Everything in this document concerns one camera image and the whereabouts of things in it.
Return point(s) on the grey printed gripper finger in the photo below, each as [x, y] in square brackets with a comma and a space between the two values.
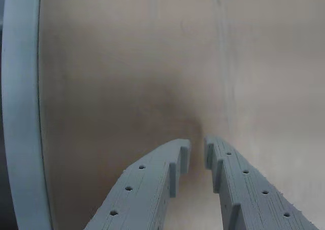
[142, 194]
[254, 202]

